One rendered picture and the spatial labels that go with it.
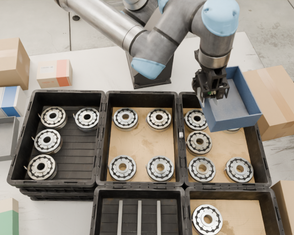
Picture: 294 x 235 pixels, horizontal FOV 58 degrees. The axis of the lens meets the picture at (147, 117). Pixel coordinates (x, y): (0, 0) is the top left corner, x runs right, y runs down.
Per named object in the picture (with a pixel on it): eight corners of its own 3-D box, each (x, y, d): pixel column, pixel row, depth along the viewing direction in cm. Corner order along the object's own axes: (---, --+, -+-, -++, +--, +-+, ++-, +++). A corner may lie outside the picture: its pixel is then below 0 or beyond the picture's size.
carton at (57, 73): (41, 88, 139) (36, 79, 132) (42, 71, 145) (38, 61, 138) (72, 85, 140) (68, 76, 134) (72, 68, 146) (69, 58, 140)
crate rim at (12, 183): (34, 92, 112) (32, 89, 110) (106, 93, 112) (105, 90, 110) (7, 186, 91) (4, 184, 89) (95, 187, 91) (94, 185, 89)
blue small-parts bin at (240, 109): (192, 84, 94) (196, 70, 88) (232, 78, 96) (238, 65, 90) (210, 132, 84) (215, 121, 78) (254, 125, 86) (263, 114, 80)
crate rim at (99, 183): (106, 93, 112) (105, 90, 110) (177, 94, 112) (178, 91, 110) (95, 187, 91) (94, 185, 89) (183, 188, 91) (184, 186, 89)
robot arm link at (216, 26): (217, -13, 56) (250, 3, 53) (212, 28, 66) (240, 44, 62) (191, 5, 54) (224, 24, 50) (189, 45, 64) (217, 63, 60)
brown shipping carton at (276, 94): (297, 133, 127) (316, 115, 113) (255, 143, 124) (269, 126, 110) (268, 85, 142) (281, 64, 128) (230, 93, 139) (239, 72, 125)
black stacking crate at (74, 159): (42, 106, 120) (33, 90, 110) (108, 107, 120) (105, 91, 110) (19, 193, 99) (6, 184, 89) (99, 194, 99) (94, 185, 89)
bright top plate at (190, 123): (184, 109, 114) (184, 108, 114) (207, 110, 114) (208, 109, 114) (185, 129, 109) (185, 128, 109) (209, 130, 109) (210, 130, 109)
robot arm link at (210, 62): (196, 38, 65) (228, 31, 65) (195, 51, 69) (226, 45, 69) (204, 60, 61) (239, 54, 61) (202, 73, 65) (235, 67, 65)
